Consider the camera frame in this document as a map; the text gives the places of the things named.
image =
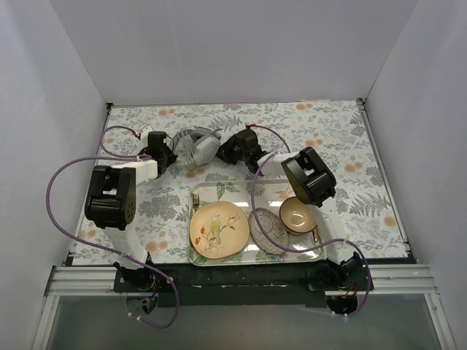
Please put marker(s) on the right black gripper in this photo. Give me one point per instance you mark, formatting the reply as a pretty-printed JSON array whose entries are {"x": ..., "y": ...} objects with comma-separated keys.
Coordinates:
[{"x": 226, "y": 152}]

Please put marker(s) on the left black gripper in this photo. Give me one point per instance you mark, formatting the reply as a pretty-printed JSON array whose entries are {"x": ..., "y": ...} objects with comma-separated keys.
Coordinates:
[{"x": 168, "y": 159}]

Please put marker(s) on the grey white headphones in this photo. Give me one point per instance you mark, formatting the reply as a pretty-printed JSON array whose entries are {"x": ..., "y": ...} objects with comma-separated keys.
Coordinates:
[{"x": 201, "y": 145}]

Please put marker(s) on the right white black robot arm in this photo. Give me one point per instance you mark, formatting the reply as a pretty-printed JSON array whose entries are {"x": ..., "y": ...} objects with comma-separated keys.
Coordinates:
[{"x": 314, "y": 185}]

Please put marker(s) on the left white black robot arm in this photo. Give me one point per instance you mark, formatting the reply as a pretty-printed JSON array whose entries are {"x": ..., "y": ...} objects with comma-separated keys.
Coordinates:
[{"x": 111, "y": 205}]

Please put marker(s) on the gold fork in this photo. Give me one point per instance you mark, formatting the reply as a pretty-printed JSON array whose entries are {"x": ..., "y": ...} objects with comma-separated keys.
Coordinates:
[{"x": 195, "y": 201}]

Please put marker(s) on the beige bird plate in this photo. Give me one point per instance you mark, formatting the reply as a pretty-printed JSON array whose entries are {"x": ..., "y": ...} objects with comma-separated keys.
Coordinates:
[{"x": 219, "y": 230}]

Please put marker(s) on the speckled oval dish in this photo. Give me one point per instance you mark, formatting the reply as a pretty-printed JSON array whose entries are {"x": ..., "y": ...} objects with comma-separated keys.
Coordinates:
[{"x": 273, "y": 226}]

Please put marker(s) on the brown beige bowl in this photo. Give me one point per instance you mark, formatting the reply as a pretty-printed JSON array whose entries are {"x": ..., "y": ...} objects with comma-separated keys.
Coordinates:
[{"x": 296, "y": 216}]

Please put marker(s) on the floral white serving tray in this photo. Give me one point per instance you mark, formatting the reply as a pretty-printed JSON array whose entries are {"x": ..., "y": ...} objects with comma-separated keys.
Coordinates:
[{"x": 269, "y": 194}]

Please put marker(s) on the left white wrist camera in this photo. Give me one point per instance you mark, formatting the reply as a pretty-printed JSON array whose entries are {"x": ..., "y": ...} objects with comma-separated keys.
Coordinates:
[{"x": 144, "y": 133}]

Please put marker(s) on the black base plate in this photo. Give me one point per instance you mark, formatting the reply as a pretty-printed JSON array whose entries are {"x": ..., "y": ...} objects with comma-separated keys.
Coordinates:
[{"x": 235, "y": 285}]

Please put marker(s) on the aluminium frame rail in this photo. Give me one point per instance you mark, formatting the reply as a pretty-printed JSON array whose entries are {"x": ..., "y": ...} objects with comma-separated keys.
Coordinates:
[{"x": 397, "y": 279}]

